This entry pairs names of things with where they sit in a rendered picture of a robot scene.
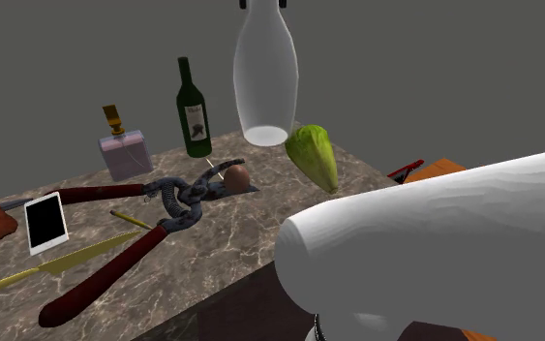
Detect green lettuce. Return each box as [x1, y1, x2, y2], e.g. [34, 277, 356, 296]
[284, 124, 340, 196]

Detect orange wooden furniture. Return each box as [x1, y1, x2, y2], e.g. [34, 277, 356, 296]
[403, 158, 469, 185]

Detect garden shears with red handles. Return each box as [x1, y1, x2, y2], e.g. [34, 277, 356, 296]
[38, 158, 261, 329]

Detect gold knife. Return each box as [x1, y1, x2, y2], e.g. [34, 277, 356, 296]
[0, 230, 143, 303]

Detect grey flat blade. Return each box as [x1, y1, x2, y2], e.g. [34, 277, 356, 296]
[0, 198, 35, 212]

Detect brown egg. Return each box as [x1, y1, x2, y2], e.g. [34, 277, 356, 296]
[223, 164, 252, 194]

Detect green wine bottle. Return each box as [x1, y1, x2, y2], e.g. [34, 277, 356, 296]
[175, 56, 214, 160]

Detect pale thin stick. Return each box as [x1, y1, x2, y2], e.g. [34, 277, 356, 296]
[205, 157, 226, 181]

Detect white tablet with black screen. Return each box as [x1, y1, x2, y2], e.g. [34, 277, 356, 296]
[22, 191, 71, 257]

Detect red and black tool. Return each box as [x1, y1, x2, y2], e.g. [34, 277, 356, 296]
[386, 159, 426, 184]

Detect yellow pencil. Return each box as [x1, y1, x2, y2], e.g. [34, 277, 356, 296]
[109, 209, 154, 232]

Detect perfume bottle with gold cap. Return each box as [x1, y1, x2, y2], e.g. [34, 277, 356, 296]
[98, 104, 155, 183]

